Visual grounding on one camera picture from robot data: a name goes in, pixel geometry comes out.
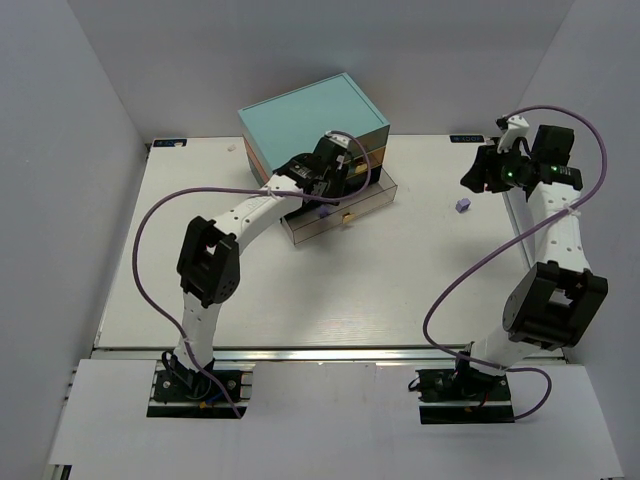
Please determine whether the blue label sticker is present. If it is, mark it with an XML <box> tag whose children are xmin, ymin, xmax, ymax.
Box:
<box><xmin>449</xmin><ymin>134</ymin><xmax>485</xmax><ymax>143</ymax></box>
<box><xmin>152</xmin><ymin>138</ymin><xmax>187</xmax><ymax>148</ymax></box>

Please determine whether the transparent wide bottom drawer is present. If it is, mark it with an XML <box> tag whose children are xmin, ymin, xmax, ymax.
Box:
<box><xmin>281</xmin><ymin>168</ymin><xmax>398</xmax><ymax>245</ymax></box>

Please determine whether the right blue label sticker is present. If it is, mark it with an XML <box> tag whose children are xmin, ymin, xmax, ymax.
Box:
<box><xmin>449</xmin><ymin>134</ymin><xmax>485</xmax><ymax>143</ymax></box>

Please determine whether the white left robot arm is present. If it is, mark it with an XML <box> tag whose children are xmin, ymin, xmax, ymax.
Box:
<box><xmin>173</xmin><ymin>133</ymin><xmax>352</xmax><ymax>371</ymax></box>

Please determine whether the aluminium table front rail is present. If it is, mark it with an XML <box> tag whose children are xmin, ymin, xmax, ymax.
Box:
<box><xmin>90</xmin><ymin>345</ymin><xmax>454</xmax><ymax>363</ymax></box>

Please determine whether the aluminium table rail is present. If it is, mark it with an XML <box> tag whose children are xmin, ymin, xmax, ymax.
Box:
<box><xmin>90</xmin><ymin>345</ymin><xmax>454</xmax><ymax>363</ymax></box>
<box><xmin>487</xmin><ymin>137</ymin><xmax>531</xmax><ymax>271</ymax></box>

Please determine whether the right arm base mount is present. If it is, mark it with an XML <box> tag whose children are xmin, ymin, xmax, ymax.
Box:
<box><xmin>407</xmin><ymin>369</ymin><xmax>514</xmax><ymax>425</ymax></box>

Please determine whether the aluminium table right rail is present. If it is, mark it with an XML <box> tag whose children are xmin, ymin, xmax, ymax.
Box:
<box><xmin>487</xmin><ymin>137</ymin><xmax>531</xmax><ymax>271</ymax></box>

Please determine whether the purple square lego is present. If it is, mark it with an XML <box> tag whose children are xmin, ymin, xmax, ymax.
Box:
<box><xmin>455</xmin><ymin>198</ymin><xmax>471</xmax><ymax>213</ymax></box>

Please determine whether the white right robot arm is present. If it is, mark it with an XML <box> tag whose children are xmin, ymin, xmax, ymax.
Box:
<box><xmin>461</xmin><ymin>116</ymin><xmax>608</xmax><ymax>376</ymax></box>

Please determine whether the teal drawer cabinet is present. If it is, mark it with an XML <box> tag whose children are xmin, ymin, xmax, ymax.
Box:
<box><xmin>238</xmin><ymin>73</ymin><xmax>390</xmax><ymax>195</ymax></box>

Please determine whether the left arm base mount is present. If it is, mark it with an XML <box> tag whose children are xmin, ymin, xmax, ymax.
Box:
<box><xmin>146</xmin><ymin>351</ymin><xmax>253</xmax><ymax>420</ymax></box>

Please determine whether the left blue label sticker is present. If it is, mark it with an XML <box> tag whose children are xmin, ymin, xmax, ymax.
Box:
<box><xmin>152</xmin><ymin>138</ymin><xmax>187</xmax><ymax>148</ymax></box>

